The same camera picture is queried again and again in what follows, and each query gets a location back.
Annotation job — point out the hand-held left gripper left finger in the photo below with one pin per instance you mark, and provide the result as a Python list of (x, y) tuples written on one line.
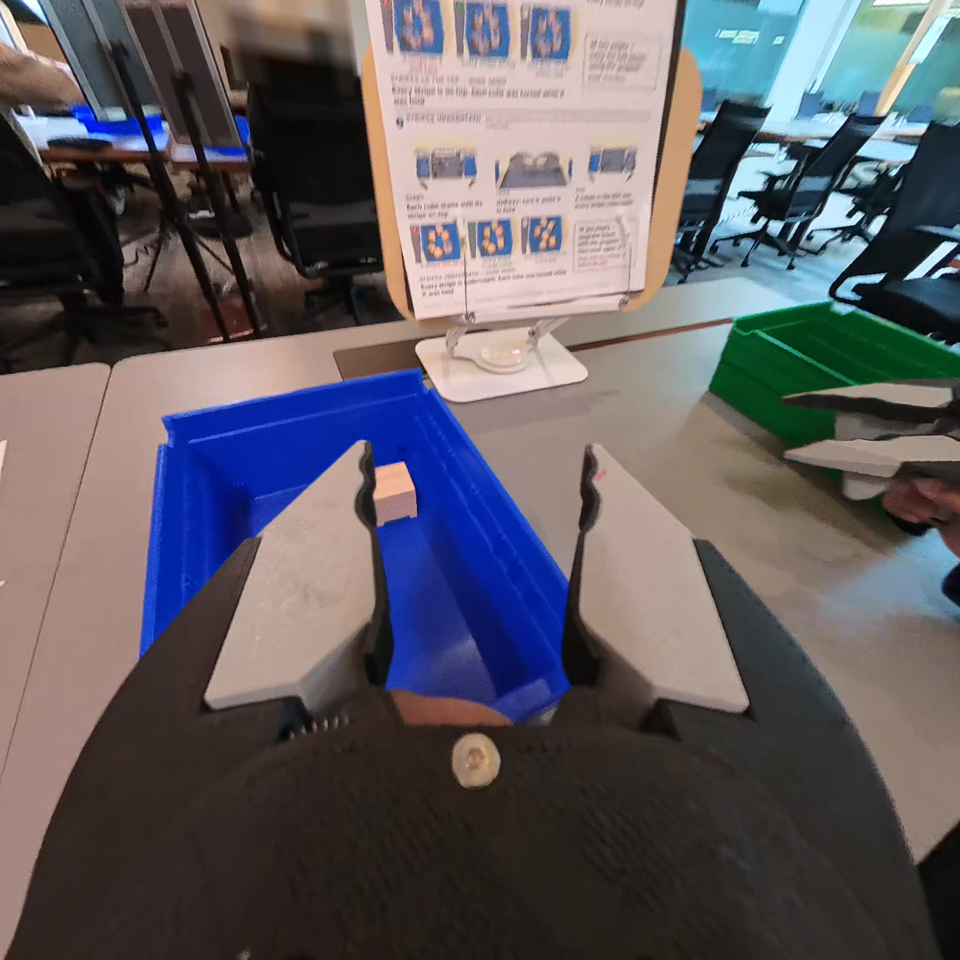
[(300, 600)]

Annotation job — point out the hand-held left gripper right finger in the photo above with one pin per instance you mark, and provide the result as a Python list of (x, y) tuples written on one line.
[(652, 600)]

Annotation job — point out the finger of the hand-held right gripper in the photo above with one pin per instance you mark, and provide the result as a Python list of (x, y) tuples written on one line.
[(900, 401), (885, 454)]

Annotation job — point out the green plastic bin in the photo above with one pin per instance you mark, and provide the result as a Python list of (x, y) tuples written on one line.
[(787, 360)]

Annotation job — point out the blue-striped wooden cube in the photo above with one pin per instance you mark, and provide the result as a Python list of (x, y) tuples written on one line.
[(394, 491)]

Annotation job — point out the blue plastic bin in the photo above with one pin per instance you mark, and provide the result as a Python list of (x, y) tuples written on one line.
[(465, 570)]

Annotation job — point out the person's right forearm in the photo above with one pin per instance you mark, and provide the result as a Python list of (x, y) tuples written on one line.
[(954, 592)]

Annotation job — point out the person's right hand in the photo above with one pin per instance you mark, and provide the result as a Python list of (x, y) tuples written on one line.
[(937, 502)]

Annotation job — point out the instruction sheet on stand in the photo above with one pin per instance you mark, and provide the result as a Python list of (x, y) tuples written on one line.
[(465, 379)]

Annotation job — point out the black tripod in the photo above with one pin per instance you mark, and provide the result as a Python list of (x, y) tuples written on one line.
[(168, 187)]

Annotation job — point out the printed instruction sheet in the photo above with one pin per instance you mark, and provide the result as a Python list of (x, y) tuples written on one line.
[(525, 112)]

